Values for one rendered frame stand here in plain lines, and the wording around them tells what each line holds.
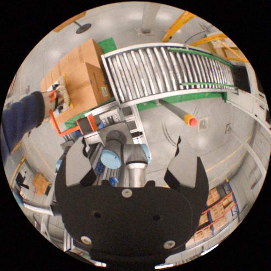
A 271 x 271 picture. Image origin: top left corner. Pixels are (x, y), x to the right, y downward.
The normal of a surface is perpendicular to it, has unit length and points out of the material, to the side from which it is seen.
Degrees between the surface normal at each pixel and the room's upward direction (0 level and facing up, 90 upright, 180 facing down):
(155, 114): 0
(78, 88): 0
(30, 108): 73
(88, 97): 0
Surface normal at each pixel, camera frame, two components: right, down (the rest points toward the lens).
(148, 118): 0.02, 0.50
